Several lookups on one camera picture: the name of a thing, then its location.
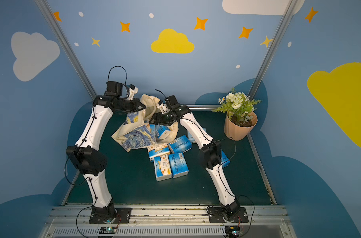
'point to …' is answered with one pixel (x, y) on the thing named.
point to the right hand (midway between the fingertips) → (156, 120)
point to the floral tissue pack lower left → (162, 168)
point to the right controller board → (233, 231)
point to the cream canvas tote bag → (136, 133)
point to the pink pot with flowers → (241, 119)
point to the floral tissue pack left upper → (158, 150)
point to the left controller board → (107, 230)
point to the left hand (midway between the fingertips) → (147, 105)
